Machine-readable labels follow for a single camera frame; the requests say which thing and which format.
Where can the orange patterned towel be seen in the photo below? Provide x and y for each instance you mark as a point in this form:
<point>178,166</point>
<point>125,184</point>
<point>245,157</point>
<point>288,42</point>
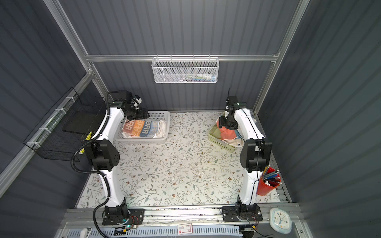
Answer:
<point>140,128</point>

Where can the green plastic towel basket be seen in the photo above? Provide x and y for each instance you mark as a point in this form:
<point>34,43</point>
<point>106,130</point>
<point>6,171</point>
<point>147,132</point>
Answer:
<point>214,137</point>

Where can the white wall clock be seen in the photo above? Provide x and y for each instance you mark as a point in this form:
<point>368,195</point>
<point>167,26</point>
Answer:
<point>280,221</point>

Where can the white wire wall basket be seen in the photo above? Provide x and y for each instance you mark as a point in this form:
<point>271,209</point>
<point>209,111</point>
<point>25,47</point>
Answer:
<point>181,71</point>

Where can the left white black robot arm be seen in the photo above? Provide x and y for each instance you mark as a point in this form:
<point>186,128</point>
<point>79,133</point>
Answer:
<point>104,157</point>

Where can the white terry towel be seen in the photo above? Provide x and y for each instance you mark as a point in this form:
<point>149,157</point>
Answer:
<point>161,132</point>

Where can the yellow marker pen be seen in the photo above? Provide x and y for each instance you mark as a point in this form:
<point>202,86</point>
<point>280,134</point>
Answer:
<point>88,137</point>

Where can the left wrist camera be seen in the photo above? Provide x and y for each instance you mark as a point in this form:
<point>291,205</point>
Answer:
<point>136,101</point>

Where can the black pad in basket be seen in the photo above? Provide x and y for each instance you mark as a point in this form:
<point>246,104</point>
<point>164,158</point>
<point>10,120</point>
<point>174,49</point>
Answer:
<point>79,123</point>

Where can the pink towel with teal border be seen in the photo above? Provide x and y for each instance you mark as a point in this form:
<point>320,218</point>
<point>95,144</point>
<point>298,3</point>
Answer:
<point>231,137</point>

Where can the red pen cup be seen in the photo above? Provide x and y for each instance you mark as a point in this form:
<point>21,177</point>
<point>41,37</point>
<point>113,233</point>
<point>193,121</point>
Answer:
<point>269,180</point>

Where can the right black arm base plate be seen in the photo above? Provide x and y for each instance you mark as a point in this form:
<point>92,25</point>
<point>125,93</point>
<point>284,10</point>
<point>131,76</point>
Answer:
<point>250,213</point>

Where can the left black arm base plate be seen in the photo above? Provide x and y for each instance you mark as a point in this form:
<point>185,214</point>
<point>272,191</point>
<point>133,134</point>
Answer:
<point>117,216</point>

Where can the white plastic laundry basket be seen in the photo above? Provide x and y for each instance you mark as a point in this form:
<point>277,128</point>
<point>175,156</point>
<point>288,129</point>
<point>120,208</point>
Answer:
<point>154,116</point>

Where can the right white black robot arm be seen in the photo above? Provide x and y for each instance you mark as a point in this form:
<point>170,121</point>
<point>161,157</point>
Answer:
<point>254,157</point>

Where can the black wire wall basket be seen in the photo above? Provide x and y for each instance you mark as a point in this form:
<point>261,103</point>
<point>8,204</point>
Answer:
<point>49,141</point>

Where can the red white label card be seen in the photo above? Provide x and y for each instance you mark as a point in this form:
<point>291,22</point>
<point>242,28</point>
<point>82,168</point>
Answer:
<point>185,229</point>

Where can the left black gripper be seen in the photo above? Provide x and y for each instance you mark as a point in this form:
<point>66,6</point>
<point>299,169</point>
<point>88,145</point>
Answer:
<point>143,114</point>

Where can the white ventilated cable duct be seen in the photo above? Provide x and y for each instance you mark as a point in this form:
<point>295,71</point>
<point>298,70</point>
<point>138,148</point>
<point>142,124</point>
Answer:
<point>203,231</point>

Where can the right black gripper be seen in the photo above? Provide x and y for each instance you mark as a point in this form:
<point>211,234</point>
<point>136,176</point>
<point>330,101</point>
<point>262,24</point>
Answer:
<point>222,123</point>

